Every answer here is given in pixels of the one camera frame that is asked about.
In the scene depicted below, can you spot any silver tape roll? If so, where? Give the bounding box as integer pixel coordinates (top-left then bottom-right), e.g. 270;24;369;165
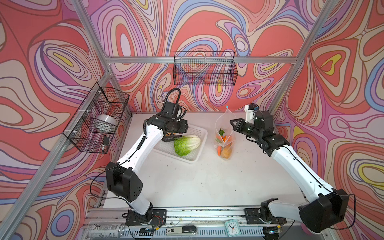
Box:
96;114;118;126

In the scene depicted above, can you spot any clear zip top bag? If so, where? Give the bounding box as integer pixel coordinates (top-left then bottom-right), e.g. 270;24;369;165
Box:
215;106;236;161

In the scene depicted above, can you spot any aluminium frame post left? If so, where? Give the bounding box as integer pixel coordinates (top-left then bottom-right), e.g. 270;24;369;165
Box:
70;0;133;118

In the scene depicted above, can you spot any black wire basket back wall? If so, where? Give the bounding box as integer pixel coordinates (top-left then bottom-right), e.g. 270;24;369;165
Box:
173;50;238;86

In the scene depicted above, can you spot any green circuit board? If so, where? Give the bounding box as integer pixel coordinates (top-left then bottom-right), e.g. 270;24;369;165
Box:
139;228;157;237

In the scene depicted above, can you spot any black wire basket left wall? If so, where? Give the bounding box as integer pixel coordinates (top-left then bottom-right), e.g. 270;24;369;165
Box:
63;83;130;154

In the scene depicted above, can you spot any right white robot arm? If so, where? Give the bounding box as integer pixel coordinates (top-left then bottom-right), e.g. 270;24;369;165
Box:
230;104;350;234

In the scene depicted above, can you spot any white plastic perforated basket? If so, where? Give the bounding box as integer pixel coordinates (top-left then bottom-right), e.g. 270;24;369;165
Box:
154;125;208;164

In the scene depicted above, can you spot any black wire basket wall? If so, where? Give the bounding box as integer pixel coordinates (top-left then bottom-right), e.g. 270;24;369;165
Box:
63;83;130;154
173;50;238;86

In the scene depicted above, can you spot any black white remote device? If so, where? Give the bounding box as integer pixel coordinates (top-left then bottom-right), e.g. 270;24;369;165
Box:
166;226;198;236

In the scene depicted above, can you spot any green lettuce cabbage toy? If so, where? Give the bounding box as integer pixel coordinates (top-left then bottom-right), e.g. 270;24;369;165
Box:
174;135;201;157

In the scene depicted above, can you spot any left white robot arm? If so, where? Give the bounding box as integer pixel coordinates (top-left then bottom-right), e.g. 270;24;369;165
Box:
106;88;189;221

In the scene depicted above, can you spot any small teal alarm clock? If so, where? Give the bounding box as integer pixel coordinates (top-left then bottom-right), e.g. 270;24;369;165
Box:
225;220;241;238

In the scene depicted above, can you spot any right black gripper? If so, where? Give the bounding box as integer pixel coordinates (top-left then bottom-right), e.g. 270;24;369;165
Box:
229;117;262;140

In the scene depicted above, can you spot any silver drink can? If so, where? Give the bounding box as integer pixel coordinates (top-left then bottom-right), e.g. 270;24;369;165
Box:
86;224;125;239

